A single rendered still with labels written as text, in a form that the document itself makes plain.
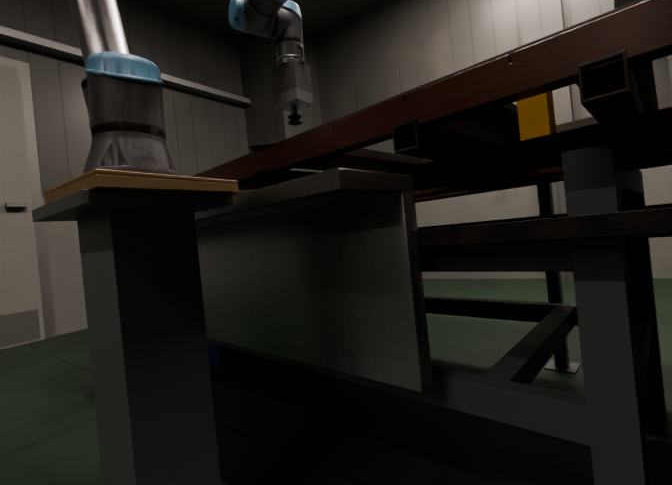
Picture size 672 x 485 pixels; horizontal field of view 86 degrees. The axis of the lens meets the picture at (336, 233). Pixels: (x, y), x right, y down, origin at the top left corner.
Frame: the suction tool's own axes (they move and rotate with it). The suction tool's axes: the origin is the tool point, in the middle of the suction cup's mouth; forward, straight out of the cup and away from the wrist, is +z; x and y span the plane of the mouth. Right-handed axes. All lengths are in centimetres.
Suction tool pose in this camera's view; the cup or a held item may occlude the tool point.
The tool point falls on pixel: (295, 123)
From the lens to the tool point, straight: 103.3
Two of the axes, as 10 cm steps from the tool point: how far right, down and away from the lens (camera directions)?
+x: -6.2, 0.4, -7.8
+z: 0.7, 10.0, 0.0
